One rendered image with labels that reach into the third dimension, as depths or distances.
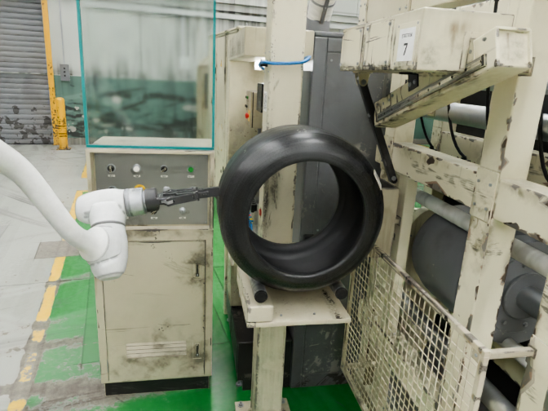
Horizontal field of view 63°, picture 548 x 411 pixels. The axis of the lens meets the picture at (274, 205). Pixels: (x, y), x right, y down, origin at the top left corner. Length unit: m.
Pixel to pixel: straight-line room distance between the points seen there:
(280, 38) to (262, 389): 1.50
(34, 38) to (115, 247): 9.17
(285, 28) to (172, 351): 1.62
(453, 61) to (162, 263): 1.53
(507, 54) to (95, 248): 1.17
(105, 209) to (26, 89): 9.07
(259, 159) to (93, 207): 0.53
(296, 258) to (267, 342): 0.47
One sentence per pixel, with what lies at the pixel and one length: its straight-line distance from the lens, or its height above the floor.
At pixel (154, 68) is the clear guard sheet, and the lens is 2.04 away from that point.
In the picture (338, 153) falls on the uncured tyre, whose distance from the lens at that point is 1.41.
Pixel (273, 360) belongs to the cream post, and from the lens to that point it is 2.12.
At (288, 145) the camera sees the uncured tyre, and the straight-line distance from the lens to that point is 1.38.
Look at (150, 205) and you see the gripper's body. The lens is 1.46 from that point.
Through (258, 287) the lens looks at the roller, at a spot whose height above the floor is 0.92.
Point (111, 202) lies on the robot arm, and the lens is 1.46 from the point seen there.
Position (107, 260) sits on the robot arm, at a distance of 1.39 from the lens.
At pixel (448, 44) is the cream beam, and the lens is 1.24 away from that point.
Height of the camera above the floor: 1.61
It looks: 16 degrees down
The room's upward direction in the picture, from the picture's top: 3 degrees clockwise
